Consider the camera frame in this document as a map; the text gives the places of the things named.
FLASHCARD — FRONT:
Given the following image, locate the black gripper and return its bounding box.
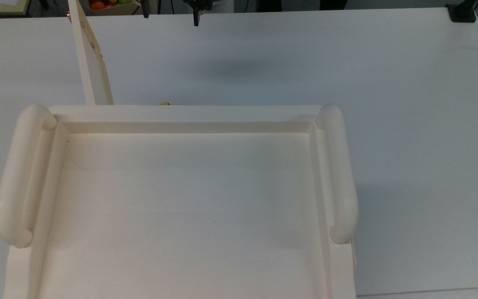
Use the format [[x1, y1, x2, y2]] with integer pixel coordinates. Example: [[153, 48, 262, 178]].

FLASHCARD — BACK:
[[141, 0, 213, 27]]

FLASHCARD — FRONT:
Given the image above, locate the cream cabinet door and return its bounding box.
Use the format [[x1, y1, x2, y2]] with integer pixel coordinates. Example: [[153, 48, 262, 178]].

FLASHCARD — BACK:
[[68, 0, 115, 105]]

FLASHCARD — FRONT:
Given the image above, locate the cream wooden cabinet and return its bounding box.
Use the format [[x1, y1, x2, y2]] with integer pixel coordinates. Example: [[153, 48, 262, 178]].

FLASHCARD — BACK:
[[0, 104, 359, 299]]

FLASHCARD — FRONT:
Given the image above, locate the basket of fruit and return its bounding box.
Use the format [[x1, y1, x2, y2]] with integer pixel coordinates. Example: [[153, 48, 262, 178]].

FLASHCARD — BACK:
[[85, 0, 142, 16]]

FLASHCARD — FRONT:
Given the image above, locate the flat white beige-rimmed box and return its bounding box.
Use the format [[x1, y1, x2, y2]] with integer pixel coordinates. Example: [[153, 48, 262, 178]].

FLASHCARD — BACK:
[[0, 0, 31, 17]]

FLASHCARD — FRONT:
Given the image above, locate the black table clamp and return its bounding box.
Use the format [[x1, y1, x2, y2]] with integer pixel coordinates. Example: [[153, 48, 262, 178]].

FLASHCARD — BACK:
[[446, 0, 478, 23]]

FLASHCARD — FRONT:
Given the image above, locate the cream rounded cabinet handle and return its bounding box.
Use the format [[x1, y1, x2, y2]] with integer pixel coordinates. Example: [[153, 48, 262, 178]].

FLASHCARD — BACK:
[[0, 104, 57, 249], [315, 104, 359, 245]]

